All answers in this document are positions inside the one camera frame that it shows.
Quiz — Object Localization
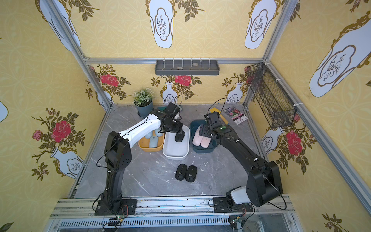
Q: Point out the black wire mesh basket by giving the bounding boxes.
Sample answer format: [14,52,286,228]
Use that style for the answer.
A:
[246,63,297,129]

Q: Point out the potted green plant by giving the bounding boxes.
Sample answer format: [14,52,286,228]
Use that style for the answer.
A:
[134,88,154,118]

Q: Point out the grey wall shelf tray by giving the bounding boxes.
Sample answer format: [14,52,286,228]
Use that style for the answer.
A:
[155,59,220,76]

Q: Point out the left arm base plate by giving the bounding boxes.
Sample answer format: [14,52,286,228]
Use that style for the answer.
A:
[95,199,137,216]

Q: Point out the pink mouse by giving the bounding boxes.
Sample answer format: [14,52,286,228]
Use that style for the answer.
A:
[193,135,204,146]
[201,137,211,148]
[192,126,203,146]

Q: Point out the black mouse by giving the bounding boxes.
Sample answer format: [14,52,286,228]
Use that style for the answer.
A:
[175,130,185,143]
[185,165,198,183]
[175,164,187,181]

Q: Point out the green rubber glove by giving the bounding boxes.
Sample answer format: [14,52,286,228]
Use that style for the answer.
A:
[157,106,183,111]

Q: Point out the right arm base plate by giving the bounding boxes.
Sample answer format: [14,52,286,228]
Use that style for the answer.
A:
[212,197,254,214]

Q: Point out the teal storage box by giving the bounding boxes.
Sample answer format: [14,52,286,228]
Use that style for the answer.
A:
[190,120,218,154]

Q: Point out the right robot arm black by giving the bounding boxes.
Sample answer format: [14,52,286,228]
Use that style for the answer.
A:
[204,112,283,207]

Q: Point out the light blue mouse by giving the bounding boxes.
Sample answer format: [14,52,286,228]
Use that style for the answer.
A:
[149,136,159,148]
[155,128,164,137]
[145,131,153,139]

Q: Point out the white storage box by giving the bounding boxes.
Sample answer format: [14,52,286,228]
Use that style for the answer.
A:
[162,125,190,160]

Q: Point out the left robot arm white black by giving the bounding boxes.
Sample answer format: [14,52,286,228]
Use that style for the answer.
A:
[95,102,185,216]

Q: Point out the flower seed packet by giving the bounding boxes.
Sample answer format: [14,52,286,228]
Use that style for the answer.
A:
[225,106,248,125]

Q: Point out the yellow storage box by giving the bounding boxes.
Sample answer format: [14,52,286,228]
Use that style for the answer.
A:
[138,128,165,152]

